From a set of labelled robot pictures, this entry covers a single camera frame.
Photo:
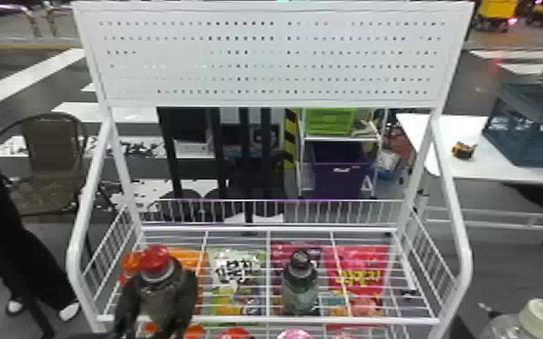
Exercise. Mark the purple crate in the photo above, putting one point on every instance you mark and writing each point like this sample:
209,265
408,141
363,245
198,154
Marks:
340,175

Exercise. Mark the striped post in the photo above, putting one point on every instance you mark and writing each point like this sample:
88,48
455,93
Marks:
291,137

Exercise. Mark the brown chair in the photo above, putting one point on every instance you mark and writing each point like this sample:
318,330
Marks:
53,151

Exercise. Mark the yellow tape measure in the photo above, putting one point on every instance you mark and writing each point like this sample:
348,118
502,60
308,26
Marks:
463,150

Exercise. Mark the red snack packet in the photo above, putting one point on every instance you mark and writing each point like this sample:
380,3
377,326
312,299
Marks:
364,265

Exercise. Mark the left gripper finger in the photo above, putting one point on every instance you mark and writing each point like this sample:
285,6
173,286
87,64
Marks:
187,298
124,312

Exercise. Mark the white side table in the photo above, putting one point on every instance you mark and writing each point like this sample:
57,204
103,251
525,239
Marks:
470,165

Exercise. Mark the green crate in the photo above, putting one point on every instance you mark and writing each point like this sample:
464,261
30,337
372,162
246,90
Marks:
330,122

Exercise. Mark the grey bottle with black cap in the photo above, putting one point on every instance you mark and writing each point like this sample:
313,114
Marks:
300,288

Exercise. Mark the dark bottle with red cap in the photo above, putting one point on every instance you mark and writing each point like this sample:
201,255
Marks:
156,259

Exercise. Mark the blue crate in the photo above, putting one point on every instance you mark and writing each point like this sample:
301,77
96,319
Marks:
532,132

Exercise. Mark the orange bottle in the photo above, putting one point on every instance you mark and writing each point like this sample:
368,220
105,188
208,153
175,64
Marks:
129,267

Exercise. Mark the orange snack packet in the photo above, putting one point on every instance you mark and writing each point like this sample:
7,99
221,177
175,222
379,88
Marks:
188,259

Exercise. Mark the clear bottle with white cap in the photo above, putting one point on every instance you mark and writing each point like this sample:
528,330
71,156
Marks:
536,322

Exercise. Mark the white and green snack packet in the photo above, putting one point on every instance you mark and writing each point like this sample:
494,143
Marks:
233,270

